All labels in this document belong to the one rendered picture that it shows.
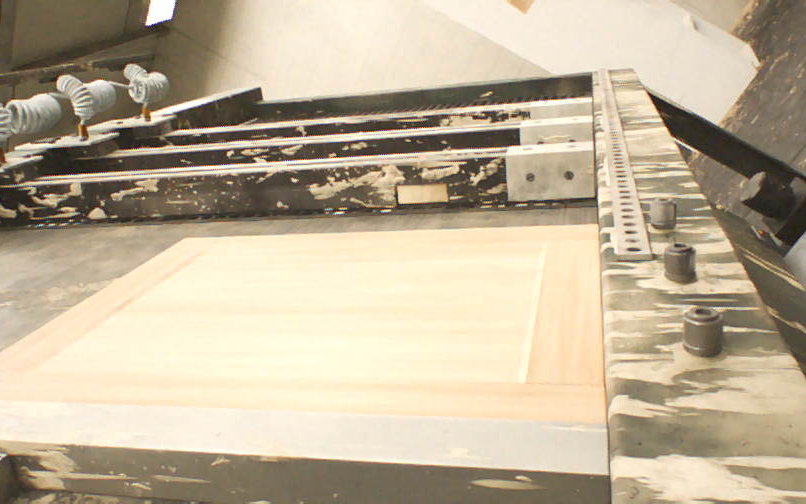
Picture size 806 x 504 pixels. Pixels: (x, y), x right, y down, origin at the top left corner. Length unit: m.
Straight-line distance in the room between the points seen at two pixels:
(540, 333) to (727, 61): 3.90
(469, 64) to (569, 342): 5.47
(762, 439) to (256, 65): 6.44
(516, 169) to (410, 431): 0.66
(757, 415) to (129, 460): 0.39
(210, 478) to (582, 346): 0.30
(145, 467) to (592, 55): 4.08
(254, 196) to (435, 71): 4.98
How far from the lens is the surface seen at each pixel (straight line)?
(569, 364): 0.56
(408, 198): 1.10
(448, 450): 0.43
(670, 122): 2.32
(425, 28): 6.04
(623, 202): 0.84
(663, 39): 4.39
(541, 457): 0.42
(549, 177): 1.05
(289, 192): 1.15
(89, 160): 1.64
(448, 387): 0.54
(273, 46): 6.60
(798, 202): 0.82
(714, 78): 4.46
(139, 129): 1.84
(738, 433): 0.44
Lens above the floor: 1.04
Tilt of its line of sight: 3 degrees up
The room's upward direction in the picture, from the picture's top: 60 degrees counter-clockwise
